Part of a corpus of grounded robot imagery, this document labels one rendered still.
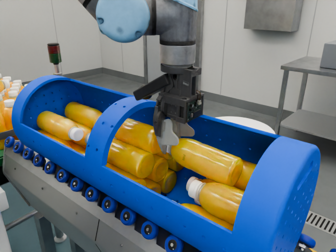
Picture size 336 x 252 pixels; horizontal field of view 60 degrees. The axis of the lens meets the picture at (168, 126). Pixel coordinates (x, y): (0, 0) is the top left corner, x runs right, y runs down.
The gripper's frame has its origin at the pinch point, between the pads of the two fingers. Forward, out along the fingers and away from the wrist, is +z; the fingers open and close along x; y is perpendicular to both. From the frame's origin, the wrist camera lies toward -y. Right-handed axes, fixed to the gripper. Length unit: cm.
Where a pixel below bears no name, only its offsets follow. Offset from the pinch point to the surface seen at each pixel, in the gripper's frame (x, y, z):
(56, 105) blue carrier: 2, -55, 3
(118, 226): -11.2, -7.7, 22.6
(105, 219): -11.4, -12.8, 22.9
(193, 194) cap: -7.1, 12.6, 4.7
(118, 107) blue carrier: -4.1, -12.8, -7.8
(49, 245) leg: -7, -63, 69
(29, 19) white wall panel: 207, -476, 2
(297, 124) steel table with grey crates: 251, -32, 86
